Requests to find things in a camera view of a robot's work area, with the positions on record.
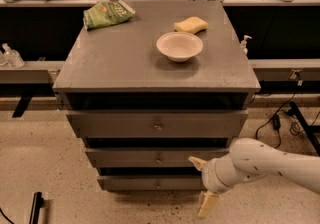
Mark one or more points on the black bar bottom left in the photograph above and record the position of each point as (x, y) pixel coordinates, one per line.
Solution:
(37, 204)

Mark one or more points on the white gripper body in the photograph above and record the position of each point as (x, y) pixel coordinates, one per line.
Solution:
(209, 175)

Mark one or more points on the white pump bottle right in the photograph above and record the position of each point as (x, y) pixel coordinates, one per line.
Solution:
(243, 43)

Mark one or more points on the clear sanitizer bottle left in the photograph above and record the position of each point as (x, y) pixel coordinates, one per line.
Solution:
(12, 57)

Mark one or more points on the grey drawer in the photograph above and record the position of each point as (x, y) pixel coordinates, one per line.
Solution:
(149, 157)
(150, 183)
(125, 124)

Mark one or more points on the black stand leg right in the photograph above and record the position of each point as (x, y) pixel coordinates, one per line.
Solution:
(310, 130)

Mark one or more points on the green chip bag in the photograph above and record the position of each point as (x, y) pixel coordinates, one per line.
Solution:
(105, 14)

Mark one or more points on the grey drawer cabinet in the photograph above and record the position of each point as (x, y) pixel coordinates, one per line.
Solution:
(119, 68)

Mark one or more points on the grey top drawer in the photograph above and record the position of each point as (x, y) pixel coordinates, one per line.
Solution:
(125, 124)

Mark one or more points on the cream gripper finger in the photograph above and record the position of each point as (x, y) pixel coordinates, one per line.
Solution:
(207, 200)
(197, 162)

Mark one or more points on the white bowl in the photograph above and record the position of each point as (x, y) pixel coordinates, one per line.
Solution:
(179, 46)

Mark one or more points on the grey bottom drawer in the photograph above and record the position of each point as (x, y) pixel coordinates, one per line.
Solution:
(150, 183)

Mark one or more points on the yellow sponge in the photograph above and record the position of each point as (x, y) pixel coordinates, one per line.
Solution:
(191, 25)

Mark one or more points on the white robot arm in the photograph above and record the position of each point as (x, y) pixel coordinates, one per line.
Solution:
(249, 160)

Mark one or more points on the black power cable floor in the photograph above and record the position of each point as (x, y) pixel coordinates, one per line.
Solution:
(275, 118)

